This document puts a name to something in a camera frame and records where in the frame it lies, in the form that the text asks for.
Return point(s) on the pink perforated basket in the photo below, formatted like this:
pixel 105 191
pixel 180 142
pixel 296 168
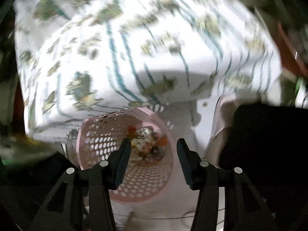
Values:
pixel 101 137

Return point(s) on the dark cloth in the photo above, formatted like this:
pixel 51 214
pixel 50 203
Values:
pixel 264 137

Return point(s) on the cat print cloth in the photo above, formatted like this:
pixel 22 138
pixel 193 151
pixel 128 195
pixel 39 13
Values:
pixel 144 41

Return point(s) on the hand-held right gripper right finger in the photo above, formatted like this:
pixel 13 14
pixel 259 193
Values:
pixel 186 166

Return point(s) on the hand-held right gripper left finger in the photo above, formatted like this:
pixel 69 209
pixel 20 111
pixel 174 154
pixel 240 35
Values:
pixel 121 163

